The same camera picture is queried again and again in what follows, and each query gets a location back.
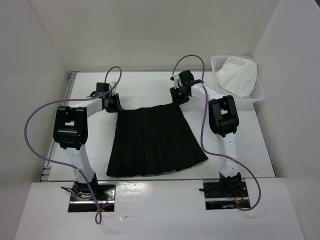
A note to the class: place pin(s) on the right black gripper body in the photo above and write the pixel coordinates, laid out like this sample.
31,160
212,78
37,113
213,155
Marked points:
182,97

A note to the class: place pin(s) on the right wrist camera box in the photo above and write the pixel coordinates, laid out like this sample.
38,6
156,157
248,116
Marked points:
177,83

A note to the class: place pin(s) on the aluminium table edge rail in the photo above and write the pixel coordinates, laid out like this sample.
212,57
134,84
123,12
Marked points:
58,125

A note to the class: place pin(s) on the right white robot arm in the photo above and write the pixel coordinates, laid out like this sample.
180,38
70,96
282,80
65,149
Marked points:
223,122

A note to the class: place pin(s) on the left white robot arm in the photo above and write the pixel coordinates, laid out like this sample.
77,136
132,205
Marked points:
71,132

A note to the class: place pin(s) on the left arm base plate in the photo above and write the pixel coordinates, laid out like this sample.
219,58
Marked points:
82,201

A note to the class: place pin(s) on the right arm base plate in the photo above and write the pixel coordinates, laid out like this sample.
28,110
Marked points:
215,199

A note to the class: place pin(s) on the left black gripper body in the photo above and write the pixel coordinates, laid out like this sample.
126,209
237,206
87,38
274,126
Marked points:
113,103

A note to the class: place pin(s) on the white skirt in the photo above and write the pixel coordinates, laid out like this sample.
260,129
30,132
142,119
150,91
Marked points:
238,76

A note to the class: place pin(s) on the white plastic basket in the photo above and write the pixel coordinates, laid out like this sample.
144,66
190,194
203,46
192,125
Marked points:
258,93

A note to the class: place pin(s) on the black skirt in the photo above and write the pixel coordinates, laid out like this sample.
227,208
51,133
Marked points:
153,141

